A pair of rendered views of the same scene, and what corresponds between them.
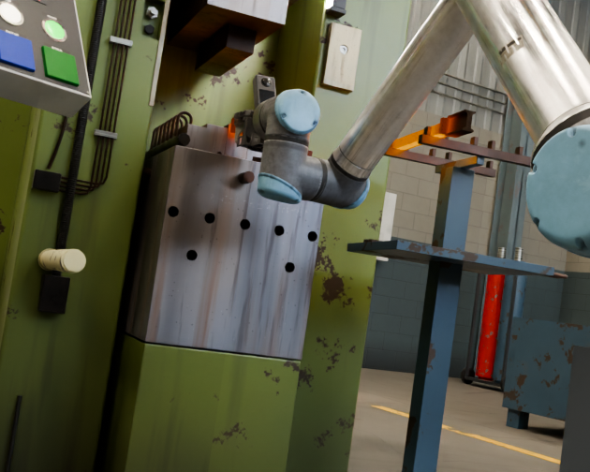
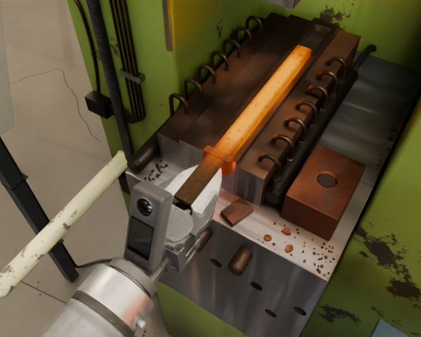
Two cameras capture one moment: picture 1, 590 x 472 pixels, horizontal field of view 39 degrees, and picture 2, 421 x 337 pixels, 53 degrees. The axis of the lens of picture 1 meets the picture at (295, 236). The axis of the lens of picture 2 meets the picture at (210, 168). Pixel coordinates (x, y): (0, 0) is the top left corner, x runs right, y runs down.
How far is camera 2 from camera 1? 1.96 m
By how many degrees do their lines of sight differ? 72
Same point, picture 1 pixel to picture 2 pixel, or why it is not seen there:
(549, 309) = not seen: outside the picture
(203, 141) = (179, 156)
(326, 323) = (386, 305)
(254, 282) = (232, 299)
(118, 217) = not seen: hidden behind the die
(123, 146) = (154, 87)
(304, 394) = (350, 324)
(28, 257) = (113, 148)
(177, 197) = not seen: hidden behind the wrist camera
